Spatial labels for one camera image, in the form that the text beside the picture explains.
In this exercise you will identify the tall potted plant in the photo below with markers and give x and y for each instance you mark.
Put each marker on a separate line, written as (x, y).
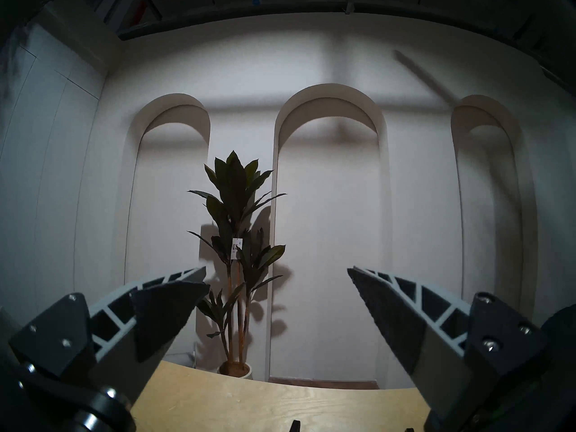
(234, 179)

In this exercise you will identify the white plant tag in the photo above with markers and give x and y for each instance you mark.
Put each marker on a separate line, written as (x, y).
(236, 249)

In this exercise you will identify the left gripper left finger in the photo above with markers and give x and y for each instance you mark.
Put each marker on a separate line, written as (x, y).
(148, 318)

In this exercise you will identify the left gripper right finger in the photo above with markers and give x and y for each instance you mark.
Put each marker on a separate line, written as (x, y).
(418, 327)

